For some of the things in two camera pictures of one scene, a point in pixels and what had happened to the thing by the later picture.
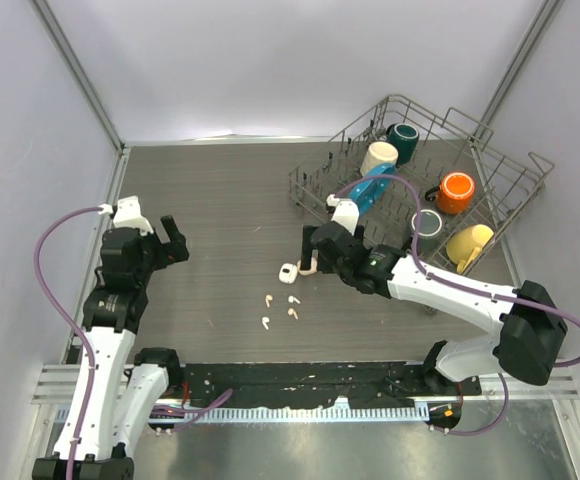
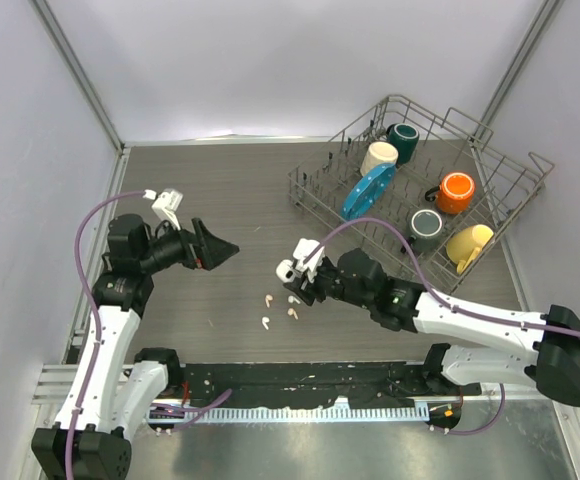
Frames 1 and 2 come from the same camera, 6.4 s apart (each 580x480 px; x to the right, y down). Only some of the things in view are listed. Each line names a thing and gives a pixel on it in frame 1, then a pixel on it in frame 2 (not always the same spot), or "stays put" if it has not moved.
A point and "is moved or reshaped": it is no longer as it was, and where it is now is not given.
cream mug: [378, 153] stays put
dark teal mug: [404, 137] stays put
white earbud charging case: [288, 273] is moved or reshaped
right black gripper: [307, 248] to [306, 295]
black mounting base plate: [370, 384] stays put
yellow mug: [463, 245] stays put
